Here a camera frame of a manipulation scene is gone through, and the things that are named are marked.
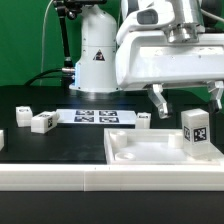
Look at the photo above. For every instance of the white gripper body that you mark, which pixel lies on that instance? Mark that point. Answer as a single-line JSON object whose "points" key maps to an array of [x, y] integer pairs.
{"points": [[145, 58]]}

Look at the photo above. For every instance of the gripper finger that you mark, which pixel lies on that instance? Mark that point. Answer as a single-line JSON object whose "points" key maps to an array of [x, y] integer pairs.
{"points": [[155, 95], [216, 89]]}

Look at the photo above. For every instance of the white square tabletop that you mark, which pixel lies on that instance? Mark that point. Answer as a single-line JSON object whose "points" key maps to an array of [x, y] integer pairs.
{"points": [[154, 147]]}

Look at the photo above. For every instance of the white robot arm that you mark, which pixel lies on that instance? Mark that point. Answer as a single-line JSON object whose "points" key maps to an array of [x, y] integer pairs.
{"points": [[95, 73]]}

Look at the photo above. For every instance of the white sheet with tags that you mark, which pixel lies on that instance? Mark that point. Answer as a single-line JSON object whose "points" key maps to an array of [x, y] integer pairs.
{"points": [[89, 116]]}

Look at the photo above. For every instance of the white left fence bar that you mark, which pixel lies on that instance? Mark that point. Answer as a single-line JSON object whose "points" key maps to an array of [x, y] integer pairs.
{"points": [[1, 139]]}

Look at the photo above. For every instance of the white fence bar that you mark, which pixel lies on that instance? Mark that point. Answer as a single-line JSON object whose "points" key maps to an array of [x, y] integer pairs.
{"points": [[43, 177], [1, 139]]}

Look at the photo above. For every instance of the white front fence bar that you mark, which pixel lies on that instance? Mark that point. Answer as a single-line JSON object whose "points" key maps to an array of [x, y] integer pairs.
{"points": [[43, 177]]}

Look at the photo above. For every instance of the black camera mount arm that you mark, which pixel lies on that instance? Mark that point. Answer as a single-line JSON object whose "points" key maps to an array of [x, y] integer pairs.
{"points": [[70, 9]]}

